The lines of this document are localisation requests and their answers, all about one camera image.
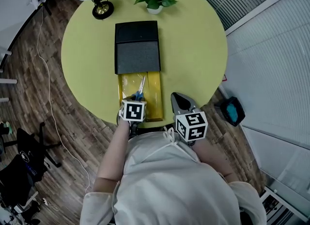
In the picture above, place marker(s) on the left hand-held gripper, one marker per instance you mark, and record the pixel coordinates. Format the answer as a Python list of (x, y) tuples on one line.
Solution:
[(133, 110)]

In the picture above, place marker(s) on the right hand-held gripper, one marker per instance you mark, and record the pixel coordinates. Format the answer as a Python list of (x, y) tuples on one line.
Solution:
[(192, 125)]

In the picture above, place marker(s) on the yellow box tray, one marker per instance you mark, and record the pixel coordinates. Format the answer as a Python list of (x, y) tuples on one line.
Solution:
[(138, 56)]

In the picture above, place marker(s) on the person's left forearm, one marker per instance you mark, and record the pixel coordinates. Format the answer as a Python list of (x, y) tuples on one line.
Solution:
[(111, 161)]

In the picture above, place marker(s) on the person's right forearm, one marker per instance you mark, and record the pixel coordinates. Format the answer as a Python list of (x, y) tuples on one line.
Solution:
[(213, 161)]

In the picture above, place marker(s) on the black waste bin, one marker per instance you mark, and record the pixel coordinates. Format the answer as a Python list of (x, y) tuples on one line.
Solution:
[(232, 112)]

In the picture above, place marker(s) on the yellow-green round tablecloth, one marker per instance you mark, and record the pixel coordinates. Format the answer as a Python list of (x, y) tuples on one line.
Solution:
[(193, 49)]

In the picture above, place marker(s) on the person's white shirt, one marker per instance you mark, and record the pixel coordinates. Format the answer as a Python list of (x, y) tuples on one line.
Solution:
[(174, 190)]

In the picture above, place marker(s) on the black office chair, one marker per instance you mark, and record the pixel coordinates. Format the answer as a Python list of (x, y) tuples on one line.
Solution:
[(24, 170)]

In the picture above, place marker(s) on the white power adapter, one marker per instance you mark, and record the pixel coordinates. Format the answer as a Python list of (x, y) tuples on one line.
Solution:
[(45, 201)]

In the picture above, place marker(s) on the white metal rack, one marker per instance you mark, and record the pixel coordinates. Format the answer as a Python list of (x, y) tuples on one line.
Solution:
[(278, 207)]

